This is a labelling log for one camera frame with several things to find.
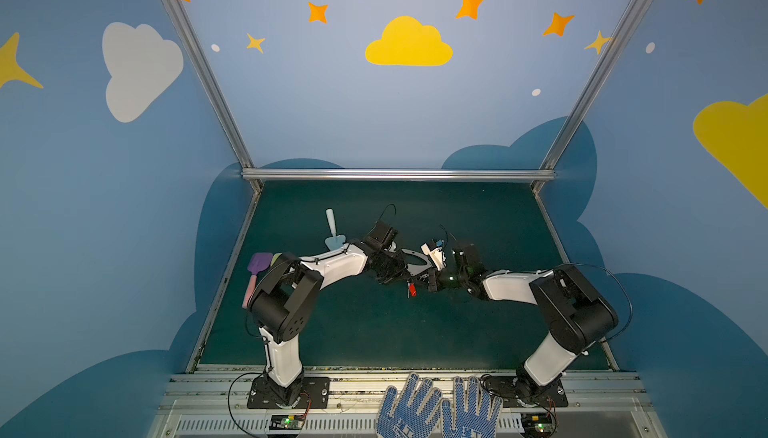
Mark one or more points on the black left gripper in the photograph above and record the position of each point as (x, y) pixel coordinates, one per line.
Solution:
(398, 266)

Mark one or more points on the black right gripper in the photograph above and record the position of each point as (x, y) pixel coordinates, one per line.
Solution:
(441, 276)

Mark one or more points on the red key tag with keyring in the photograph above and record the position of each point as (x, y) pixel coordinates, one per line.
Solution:
(411, 289)

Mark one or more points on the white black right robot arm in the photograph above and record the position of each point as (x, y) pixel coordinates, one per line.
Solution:
(576, 313)

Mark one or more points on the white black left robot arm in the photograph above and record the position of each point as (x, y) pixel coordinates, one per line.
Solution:
(283, 300)

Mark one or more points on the light blue toy shovel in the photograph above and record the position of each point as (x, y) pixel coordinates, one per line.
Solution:
(336, 240)

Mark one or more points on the right blue dotted work glove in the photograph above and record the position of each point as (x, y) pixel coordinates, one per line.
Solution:
(473, 412)

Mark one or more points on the blue dotted work glove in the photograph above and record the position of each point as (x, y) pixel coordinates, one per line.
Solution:
(412, 412)
(473, 412)

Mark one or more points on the left blue dotted work glove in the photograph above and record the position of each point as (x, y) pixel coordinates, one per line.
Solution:
(412, 412)

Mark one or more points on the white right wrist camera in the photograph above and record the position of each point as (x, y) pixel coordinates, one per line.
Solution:
(435, 251)

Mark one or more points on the grey perforated metal ring plate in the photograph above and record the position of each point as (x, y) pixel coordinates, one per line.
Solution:
(416, 262)

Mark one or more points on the purple toy spatula pink handle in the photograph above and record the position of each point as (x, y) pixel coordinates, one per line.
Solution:
(259, 262)

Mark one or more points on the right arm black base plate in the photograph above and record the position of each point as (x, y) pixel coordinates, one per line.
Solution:
(524, 392)

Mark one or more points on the aluminium frame right post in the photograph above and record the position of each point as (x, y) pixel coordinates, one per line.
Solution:
(622, 34)

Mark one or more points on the aluminium frame post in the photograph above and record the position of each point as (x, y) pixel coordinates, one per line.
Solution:
(622, 34)
(192, 45)

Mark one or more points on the aluminium frame left post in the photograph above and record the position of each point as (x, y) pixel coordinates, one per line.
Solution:
(192, 45)

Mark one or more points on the aluminium frame back rail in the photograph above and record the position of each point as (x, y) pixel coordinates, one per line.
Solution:
(399, 174)

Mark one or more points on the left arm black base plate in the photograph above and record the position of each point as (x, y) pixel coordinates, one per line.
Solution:
(313, 391)

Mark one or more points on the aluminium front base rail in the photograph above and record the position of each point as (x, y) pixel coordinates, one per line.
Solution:
(600, 404)

